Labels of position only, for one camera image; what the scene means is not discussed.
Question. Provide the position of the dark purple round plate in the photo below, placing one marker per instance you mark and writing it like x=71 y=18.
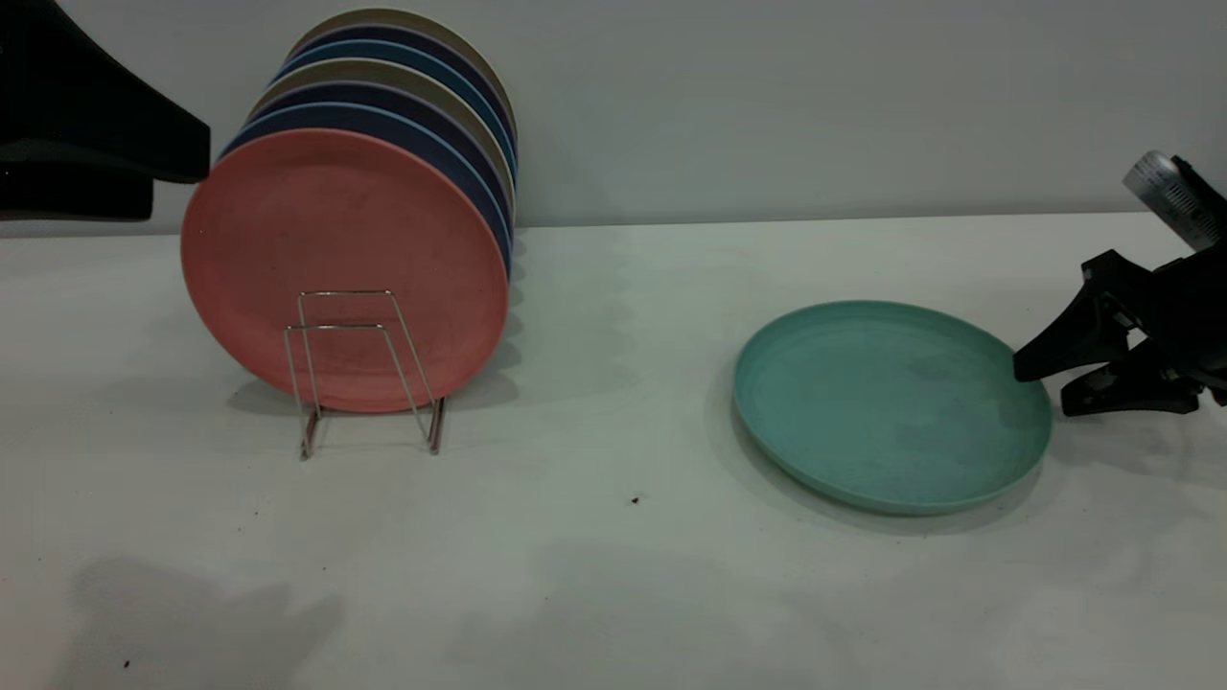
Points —
x=383 y=96
x=412 y=34

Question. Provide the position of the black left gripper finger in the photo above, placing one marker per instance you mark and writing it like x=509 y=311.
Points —
x=86 y=105
x=77 y=192

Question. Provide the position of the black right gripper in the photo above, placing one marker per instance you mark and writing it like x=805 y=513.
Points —
x=1193 y=316

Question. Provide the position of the beige round plate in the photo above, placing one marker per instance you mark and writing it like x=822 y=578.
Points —
x=374 y=72
x=403 y=17

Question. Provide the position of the teal blue round plate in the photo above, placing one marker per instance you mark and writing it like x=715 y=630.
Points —
x=403 y=53

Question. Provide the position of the green round plate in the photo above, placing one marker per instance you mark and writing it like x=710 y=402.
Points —
x=882 y=412

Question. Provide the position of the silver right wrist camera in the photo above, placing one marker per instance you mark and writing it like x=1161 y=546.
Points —
x=1171 y=195

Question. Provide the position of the pink round plate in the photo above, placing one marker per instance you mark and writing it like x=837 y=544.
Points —
x=335 y=240

